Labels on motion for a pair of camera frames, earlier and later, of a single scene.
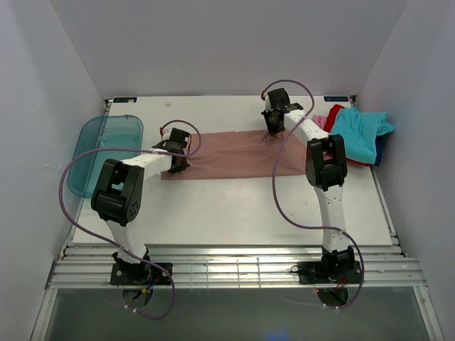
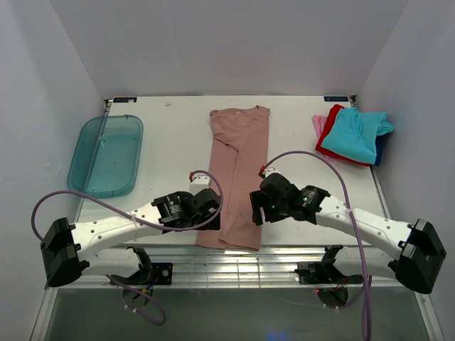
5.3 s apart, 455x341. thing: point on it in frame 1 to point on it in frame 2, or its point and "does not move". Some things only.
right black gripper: x=272 y=130 to x=258 y=199
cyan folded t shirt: x=360 y=131 does not move
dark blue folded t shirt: x=379 y=141 does not move
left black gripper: x=183 y=166 to x=214 y=225
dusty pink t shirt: x=241 y=154 to x=238 y=154
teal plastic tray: x=116 y=131 does not move
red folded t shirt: x=328 y=125 does not move
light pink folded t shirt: x=320 y=120 does not move
